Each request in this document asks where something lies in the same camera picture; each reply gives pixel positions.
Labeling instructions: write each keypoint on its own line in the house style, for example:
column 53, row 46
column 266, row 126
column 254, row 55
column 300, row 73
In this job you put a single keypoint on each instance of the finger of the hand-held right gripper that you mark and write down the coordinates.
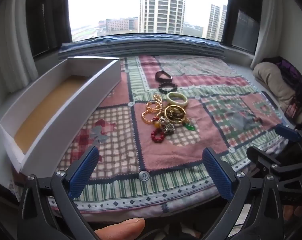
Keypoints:
column 287, row 132
column 260, row 156

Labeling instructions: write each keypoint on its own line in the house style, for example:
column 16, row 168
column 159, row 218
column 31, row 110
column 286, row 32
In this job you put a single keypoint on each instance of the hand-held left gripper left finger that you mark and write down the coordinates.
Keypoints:
column 83, row 170

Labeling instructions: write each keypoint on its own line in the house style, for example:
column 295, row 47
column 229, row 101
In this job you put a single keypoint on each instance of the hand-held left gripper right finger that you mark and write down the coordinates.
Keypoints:
column 217, row 175

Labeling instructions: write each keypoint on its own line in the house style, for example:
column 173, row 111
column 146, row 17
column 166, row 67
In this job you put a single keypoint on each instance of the long white cardboard box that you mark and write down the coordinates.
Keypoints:
column 51, row 105

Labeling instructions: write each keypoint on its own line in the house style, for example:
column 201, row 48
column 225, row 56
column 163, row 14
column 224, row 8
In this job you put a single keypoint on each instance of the pale jade bangle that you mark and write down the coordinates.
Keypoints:
column 177, row 102

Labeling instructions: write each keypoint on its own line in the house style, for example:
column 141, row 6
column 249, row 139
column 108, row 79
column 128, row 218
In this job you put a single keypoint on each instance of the dark red bangle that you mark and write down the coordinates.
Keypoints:
column 158, row 78

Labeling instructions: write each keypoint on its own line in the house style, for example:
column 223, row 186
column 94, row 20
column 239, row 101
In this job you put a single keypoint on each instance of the person's right hand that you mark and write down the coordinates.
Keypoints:
column 299, row 210

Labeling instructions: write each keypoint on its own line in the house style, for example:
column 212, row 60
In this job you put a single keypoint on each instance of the person's left hand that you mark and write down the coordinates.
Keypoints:
column 121, row 230

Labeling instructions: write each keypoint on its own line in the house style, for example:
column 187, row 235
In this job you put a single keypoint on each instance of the beige pillow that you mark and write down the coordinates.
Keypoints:
column 273, row 85

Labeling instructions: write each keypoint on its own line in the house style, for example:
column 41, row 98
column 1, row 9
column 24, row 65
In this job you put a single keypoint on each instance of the purple cloth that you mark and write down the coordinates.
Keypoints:
column 295, row 80

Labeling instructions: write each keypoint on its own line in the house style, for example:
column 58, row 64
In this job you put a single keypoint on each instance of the patchwork plaid blanket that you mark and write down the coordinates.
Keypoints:
column 166, row 150

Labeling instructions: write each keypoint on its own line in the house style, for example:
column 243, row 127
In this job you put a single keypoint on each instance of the white curtain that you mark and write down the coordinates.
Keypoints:
column 8, row 42
column 270, row 25

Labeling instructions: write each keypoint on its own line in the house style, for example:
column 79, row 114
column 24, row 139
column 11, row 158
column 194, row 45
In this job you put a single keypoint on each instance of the slim apartment tower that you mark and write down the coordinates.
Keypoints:
column 214, row 22

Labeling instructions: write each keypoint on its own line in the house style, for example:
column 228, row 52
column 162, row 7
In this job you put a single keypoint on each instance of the blue striped folded bedding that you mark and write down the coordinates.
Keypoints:
column 141, row 48

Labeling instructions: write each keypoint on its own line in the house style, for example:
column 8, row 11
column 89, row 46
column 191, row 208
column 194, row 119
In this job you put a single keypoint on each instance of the low brown building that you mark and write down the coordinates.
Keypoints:
column 121, row 25

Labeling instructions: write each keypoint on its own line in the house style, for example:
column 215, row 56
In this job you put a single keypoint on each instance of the tall high-rise tower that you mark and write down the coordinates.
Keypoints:
column 162, row 5

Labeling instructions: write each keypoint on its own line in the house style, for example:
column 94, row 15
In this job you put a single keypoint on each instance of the dark window frame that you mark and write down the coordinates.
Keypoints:
column 243, row 17
column 48, row 17

